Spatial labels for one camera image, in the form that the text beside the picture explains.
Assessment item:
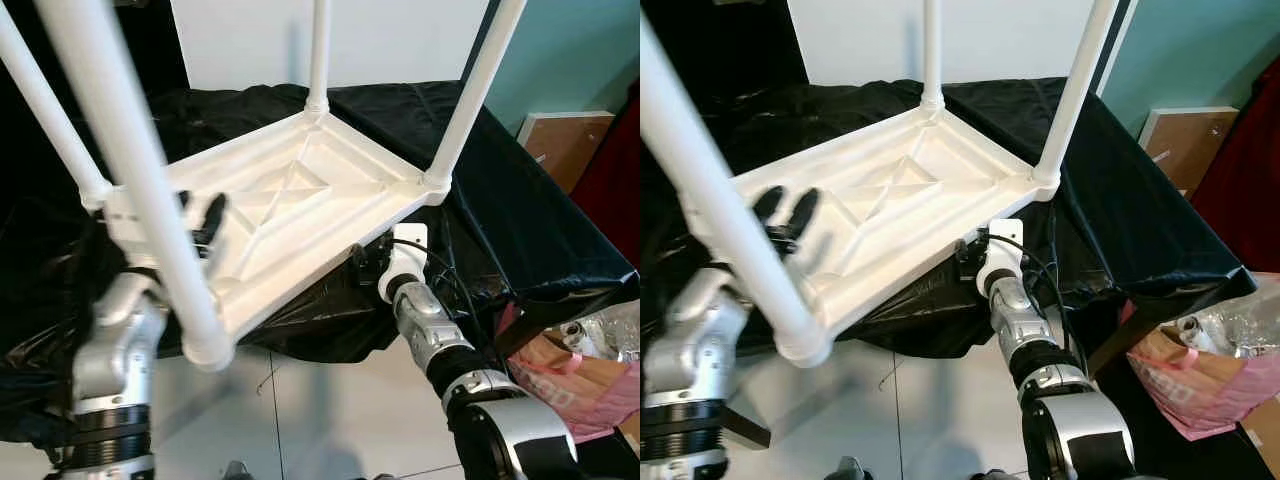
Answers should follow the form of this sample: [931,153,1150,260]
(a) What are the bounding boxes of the brown cardboard box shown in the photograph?
[1240,415,1280,476]

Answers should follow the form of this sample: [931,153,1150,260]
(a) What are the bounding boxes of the pink plastic bag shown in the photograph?
[1115,300,1280,441]
[500,305,641,441]

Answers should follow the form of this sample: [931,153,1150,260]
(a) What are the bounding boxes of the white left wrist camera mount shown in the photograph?
[680,200,741,271]
[100,195,166,271]

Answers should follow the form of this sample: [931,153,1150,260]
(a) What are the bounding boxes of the brown board with white frame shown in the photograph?
[518,110,616,193]
[1138,105,1241,196]

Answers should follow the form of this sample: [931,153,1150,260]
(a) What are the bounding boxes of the black plastic table cover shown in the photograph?
[0,80,639,441]
[640,75,1256,421]

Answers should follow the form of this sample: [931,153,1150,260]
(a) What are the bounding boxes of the clear plastic bag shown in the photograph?
[560,300,641,351]
[1170,270,1280,351]

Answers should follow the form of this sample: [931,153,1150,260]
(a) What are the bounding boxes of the white plastic table top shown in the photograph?
[690,100,1061,346]
[100,108,453,346]

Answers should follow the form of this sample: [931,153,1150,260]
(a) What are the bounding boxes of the large white board panel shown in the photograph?
[787,0,1101,86]
[170,0,491,89]

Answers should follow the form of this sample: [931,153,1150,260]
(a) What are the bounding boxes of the white plastic table leg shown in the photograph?
[640,15,833,369]
[32,0,236,373]
[305,0,333,119]
[1033,0,1121,191]
[422,0,529,196]
[920,0,946,111]
[0,10,113,211]

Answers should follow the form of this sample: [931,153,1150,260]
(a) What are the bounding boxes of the dark red fabric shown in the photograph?
[570,80,641,266]
[1195,60,1280,266]

